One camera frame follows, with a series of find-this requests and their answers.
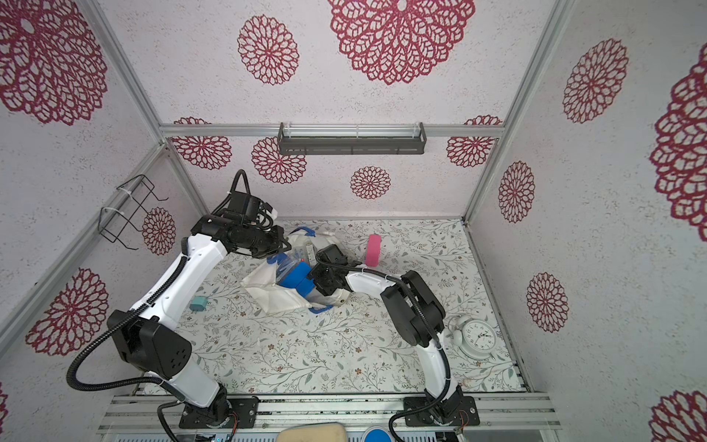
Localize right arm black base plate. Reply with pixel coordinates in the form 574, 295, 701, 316
405, 396, 481, 427

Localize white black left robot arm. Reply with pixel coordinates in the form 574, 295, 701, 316
112, 209, 290, 409

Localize blue case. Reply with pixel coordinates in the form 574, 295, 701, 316
277, 262, 315, 298

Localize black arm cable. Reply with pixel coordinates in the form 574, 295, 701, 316
65, 236, 189, 393
314, 250, 454, 442

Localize black wire wall rack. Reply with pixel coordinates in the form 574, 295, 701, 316
96, 174, 169, 252

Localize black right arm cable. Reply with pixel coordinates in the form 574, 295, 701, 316
314, 250, 454, 442

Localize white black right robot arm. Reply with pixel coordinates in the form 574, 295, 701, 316
307, 263, 463, 409

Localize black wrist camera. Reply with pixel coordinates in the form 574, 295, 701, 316
316, 244, 349, 267
226, 192, 263, 222

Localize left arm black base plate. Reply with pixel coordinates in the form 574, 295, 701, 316
179, 396, 260, 429

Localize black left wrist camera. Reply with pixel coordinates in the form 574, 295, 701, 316
226, 192, 263, 222

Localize pink case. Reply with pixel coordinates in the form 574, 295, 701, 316
365, 234, 382, 267

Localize beige cushion at base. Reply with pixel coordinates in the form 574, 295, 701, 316
275, 423, 348, 442

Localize white canvas bag blue handles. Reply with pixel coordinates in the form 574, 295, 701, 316
241, 227, 352, 314

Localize blue round object at base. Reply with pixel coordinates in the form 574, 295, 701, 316
360, 427, 394, 442

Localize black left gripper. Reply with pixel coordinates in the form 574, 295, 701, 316
238, 225, 294, 261

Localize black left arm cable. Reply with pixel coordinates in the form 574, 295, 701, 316
65, 236, 189, 393

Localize white alarm clock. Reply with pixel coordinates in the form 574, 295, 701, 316
451, 316, 498, 359

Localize small teal eraser block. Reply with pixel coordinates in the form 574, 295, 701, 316
189, 296, 209, 312

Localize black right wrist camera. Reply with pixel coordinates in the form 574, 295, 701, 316
316, 244, 349, 267

